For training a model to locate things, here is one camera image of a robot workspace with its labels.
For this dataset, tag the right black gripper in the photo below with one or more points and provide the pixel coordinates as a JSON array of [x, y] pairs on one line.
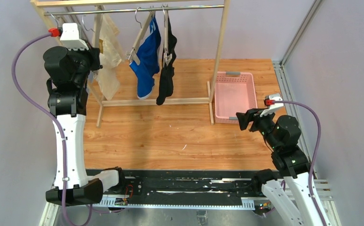
[[252, 117]]

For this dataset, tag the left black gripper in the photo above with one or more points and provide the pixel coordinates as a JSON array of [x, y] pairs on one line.
[[94, 58]]

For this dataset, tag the beige clip hanger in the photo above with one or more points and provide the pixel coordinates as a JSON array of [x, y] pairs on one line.
[[98, 20]]

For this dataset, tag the beige underwear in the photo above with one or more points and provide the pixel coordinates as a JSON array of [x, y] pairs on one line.
[[111, 55]]

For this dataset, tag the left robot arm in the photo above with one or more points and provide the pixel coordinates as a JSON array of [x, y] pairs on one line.
[[67, 88]]

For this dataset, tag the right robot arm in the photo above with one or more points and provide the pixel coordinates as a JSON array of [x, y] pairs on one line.
[[292, 164]]

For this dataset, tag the hanger holding blue underwear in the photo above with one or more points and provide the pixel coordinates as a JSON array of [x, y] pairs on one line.
[[132, 55]]

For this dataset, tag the blue underwear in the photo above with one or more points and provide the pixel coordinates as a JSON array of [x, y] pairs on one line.
[[149, 64]]

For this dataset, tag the hanger holding black underwear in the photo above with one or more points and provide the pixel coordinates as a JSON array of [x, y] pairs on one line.
[[166, 55]]

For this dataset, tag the black underwear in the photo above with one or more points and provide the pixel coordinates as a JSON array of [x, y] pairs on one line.
[[166, 85]]

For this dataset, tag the pink plastic basket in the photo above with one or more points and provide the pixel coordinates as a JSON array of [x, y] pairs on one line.
[[234, 93]]

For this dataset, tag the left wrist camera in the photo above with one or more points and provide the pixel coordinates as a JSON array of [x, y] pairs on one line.
[[71, 37]]

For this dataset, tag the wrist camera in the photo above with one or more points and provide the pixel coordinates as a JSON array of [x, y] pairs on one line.
[[71, 37], [272, 104]]

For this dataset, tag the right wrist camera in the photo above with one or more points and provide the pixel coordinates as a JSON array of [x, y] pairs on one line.
[[272, 104]]

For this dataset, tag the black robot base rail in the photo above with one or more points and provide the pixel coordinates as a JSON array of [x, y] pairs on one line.
[[186, 190]]

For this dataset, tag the aluminium frame post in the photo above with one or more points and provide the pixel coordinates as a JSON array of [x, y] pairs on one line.
[[301, 30]]

